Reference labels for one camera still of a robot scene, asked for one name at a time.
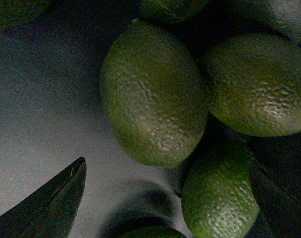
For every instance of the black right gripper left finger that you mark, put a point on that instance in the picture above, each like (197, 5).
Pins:
(50, 211)

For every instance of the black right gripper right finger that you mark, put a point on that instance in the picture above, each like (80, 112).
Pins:
(280, 209)

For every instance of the green avocado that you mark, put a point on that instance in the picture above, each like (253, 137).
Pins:
(217, 201)
(153, 95)
(255, 84)
(171, 11)

